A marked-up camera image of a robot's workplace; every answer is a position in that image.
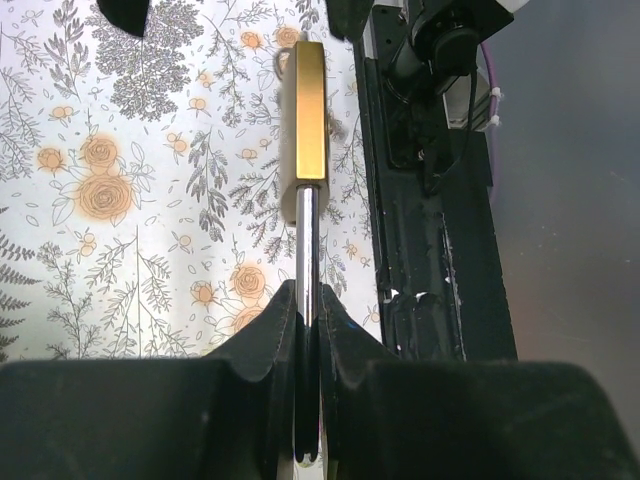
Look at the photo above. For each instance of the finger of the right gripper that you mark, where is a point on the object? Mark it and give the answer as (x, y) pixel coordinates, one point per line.
(130, 16)

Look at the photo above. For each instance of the floral table mat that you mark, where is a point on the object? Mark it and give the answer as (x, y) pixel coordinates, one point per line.
(140, 177)

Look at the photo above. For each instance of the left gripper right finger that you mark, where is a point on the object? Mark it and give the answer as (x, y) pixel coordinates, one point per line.
(389, 418)

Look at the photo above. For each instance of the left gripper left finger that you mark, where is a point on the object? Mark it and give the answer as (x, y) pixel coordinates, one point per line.
(226, 415)

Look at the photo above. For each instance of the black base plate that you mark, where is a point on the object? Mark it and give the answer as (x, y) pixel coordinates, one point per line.
(438, 272)

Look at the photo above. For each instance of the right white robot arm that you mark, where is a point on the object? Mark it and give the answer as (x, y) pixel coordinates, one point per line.
(440, 46)

